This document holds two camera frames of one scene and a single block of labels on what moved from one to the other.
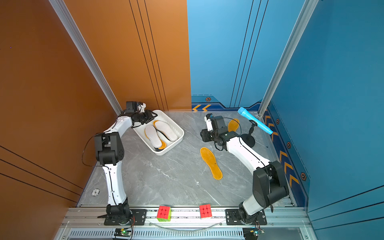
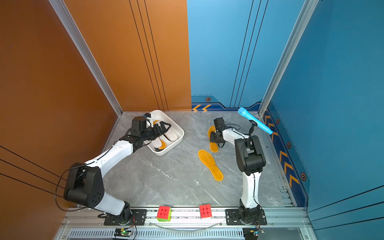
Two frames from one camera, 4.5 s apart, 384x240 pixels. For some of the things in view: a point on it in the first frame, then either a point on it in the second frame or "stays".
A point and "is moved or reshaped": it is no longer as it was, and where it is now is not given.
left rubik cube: x=164 y=213 stays
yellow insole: x=209 y=158 stays
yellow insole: x=233 y=125 is moved or reshaped
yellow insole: x=163 y=145 stays
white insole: x=166 y=131 stays
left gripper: x=150 y=116 -> x=163 y=130
